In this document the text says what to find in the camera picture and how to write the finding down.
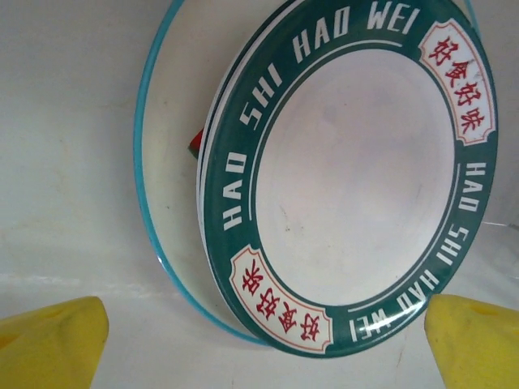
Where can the green rimmed lettered plate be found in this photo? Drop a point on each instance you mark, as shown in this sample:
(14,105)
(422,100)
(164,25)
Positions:
(344,162)

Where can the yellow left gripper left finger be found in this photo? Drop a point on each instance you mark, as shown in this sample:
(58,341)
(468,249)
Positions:
(48,348)

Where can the strawberry print teal rimmed plate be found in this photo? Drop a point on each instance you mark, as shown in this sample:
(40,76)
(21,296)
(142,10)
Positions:
(170,182)

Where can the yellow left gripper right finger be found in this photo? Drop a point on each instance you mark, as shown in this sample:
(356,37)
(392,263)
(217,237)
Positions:
(478,348)

